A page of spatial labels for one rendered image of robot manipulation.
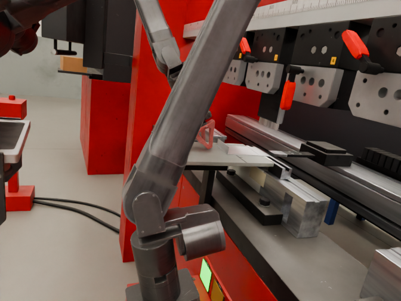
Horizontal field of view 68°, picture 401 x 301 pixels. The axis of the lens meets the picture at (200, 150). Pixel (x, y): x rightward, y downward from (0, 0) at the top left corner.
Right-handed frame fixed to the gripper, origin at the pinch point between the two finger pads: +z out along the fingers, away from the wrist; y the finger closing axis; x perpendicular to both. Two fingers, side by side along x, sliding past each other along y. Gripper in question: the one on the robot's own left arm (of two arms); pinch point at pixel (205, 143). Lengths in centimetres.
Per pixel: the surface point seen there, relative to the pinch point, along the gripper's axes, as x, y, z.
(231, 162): -1.9, -10.1, 3.7
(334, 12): -29.2, -21.9, -21.6
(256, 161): -8.9, -8.9, 7.7
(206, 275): 16.6, -26.8, 14.6
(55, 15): 22, 99, -53
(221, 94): -39, 84, 15
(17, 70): 171, 695, -55
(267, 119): -18.9, -1.9, 1.6
